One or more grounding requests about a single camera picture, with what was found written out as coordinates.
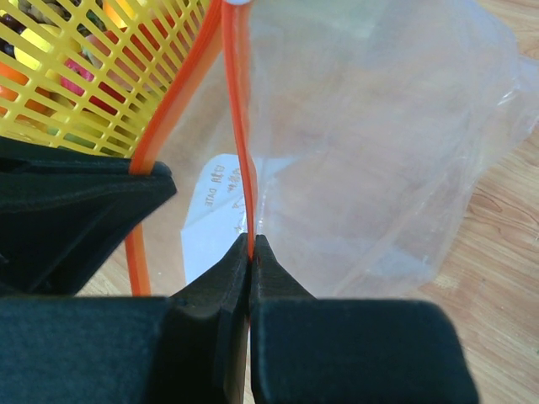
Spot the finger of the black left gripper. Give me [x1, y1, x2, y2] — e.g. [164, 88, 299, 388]
[1, 138, 177, 295]

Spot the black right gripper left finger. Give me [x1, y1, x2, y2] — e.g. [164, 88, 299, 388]
[1, 236, 248, 403]

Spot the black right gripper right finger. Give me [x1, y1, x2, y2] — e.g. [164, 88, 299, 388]
[250, 236, 478, 403]

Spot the clear orange zip bag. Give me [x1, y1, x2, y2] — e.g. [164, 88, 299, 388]
[143, 1, 538, 297]

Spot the red apple toy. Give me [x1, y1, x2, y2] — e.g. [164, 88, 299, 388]
[61, 24, 173, 114]

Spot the watermelon slice toy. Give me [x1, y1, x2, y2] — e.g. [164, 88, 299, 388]
[46, 110, 109, 150]

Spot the yellow plastic basket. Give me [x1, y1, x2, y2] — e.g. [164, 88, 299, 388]
[1, 1, 209, 157]

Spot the orange bell pepper toy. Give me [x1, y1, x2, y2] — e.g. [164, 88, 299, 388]
[1, 62, 29, 105]

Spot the yellow lemon toy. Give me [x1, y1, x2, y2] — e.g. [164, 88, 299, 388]
[14, 24, 82, 83]

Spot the dark purple grape bunch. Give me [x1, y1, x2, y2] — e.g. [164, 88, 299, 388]
[1, 13, 26, 58]

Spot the yellow orange round fruit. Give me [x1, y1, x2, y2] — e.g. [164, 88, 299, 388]
[103, 0, 147, 28]

